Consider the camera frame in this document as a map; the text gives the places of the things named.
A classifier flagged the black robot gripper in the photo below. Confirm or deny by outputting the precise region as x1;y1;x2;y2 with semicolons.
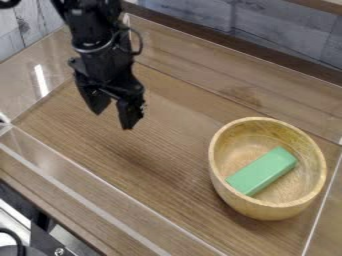
69;46;146;130

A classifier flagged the light wooden bowl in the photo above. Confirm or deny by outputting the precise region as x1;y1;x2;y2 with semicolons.
208;117;328;221

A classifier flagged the green rectangular block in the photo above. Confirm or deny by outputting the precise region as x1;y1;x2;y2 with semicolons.
226;147;298;196

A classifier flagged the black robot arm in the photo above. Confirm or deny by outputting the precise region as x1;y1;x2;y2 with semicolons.
50;0;146;130

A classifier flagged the clear acrylic corner bracket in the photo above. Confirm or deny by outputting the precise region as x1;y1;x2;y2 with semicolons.
122;13;131;31

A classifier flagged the clear acrylic enclosure wall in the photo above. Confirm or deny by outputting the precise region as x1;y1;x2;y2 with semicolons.
0;16;342;256

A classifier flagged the black metal table bracket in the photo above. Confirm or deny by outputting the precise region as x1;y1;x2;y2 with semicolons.
29;223;74;256

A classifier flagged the black cable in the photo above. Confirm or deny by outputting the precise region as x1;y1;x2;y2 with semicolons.
0;227;27;256

